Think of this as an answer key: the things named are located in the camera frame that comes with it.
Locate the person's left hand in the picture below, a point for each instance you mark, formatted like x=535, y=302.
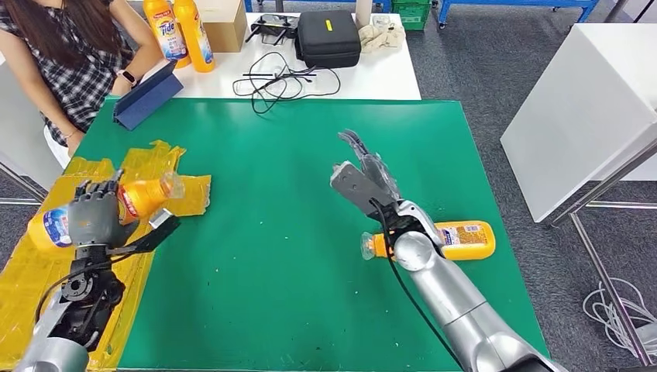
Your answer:
x=120, y=89

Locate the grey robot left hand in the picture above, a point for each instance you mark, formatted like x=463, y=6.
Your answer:
x=95, y=221

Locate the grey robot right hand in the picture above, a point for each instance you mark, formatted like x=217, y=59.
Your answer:
x=380, y=174

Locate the person's right hand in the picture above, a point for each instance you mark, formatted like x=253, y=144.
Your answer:
x=75, y=145

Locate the tablet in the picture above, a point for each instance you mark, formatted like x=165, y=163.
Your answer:
x=149, y=97

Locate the orange detergent bottle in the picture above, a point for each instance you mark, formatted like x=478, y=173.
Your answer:
x=477, y=251
x=167, y=31
x=200, y=46
x=146, y=197

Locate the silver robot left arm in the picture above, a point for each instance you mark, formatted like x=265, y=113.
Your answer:
x=51, y=354

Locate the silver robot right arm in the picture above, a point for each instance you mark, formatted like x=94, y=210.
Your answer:
x=446, y=298

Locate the white table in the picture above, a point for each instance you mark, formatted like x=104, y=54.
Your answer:
x=369, y=77
x=20, y=128
x=590, y=113

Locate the person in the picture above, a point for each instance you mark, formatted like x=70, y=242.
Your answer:
x=67, y=51

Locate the yellow taped cardboard sheet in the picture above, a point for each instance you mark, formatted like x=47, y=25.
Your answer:
x=31, y=287

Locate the green table mat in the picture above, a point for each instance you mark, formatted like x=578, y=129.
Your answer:
x=256, y=205

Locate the brown cardboard box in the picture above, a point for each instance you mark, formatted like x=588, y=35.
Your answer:
x=231, y=25

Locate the beige cloth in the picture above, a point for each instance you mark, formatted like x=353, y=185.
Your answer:
x=381, y=37

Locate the black zip case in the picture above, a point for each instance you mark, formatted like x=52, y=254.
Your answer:
x=327, y=43

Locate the green plastic crate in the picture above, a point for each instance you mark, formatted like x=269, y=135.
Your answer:
x=410, y=15

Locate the beige cardboard tube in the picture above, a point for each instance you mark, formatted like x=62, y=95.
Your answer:
x=363, y=13

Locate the black device with antennas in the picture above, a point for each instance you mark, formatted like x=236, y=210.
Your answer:
x=272, y=25

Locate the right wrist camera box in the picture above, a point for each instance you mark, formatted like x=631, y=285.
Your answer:
x=354, y=187

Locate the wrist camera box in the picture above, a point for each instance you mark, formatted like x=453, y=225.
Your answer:
x=161, y=218
x=354, y=187

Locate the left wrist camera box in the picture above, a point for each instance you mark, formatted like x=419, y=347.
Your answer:
x=161, y=218

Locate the blue metal rack frame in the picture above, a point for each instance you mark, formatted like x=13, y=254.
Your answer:
x=443, y=13
x=248, y=5

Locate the steel table leg frame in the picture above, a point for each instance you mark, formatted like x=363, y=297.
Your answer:
x=605, y=186

